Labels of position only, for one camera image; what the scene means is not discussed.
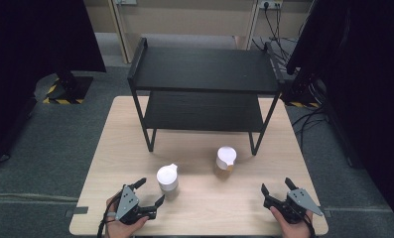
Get person's left hand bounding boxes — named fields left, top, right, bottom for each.
left=105, top=194, right=150, bottom=238

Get right hand-held gripper cable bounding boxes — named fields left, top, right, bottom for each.
left=303, top=212, right=319, bottom=238

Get brown cup with white lid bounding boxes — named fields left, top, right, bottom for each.
left=214, top=146, right=238, bottom=174

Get black cables on floor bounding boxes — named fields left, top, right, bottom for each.
left=291, top=104, right=328, bottom=152

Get left hand-held gripper cable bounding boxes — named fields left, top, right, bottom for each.
left=96, top=197, right=117, bottom=238

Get grey tape strip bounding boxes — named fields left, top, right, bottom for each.
left=65, top=205, right=90, bottom=218

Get person's right hand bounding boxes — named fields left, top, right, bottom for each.
left=269, top=205, right=315, bottom=238

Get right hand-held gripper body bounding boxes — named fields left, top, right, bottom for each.
left=264, top=187, right=325, bottom=225

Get black cables from wall socket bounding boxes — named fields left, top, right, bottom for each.
left=252, top=3, right=300, bottom=67

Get black two-tier rack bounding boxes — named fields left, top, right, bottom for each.
left=127, top=37, right=287, bottom=157

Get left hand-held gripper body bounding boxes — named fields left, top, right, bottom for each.
left=113, top=184, right=158, bottom=226

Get hand-held gripper cable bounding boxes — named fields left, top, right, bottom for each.
left=303, top=212, right=319, bottom=238
left=96, top=197, right=117, bottom=238

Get wall socket with black plugs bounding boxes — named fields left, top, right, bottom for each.
left=258, top=0, right=284, bottom=11

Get black stand base striped tape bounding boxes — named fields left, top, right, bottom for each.
left=42, top=69, right=95, bottom=106
left=279, top=72, right=322, bottom=109

